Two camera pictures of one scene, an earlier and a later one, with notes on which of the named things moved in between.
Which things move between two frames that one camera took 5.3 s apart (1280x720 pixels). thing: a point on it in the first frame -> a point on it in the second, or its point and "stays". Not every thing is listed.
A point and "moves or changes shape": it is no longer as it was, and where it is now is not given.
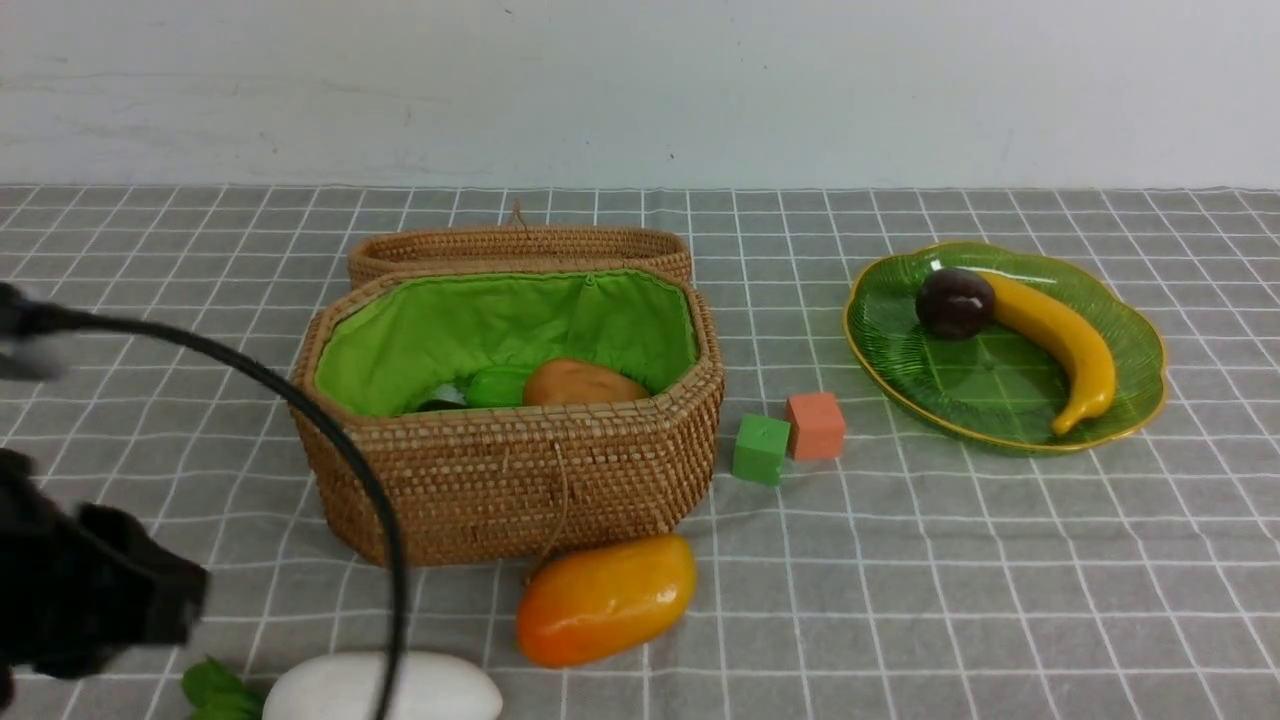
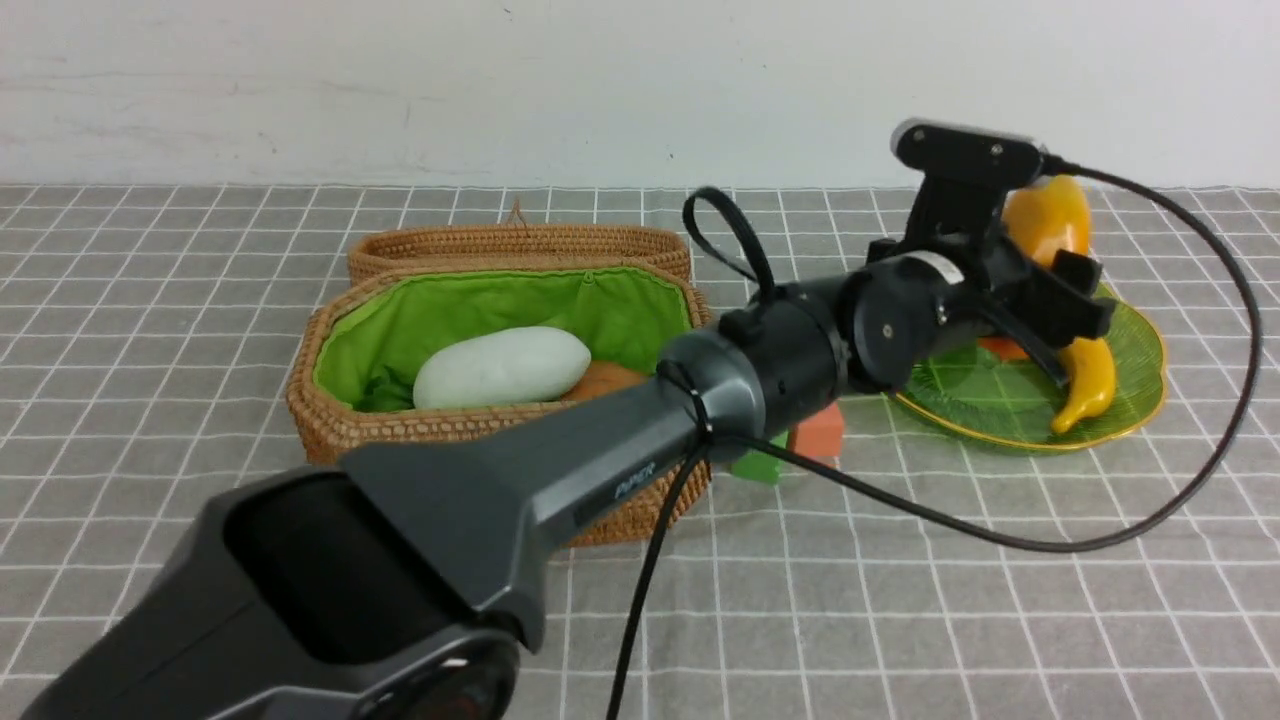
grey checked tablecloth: (1136, 577) stays
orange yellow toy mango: (593, 604) -> (1049, 213)
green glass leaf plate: (1001, 391) stays
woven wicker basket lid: (517, 245) stays
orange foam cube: (817, 427) stays
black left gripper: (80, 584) -> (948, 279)
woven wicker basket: (479, 486) stays
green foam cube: (760, 448) stays
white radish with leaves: (344, 686) moves or changes shape
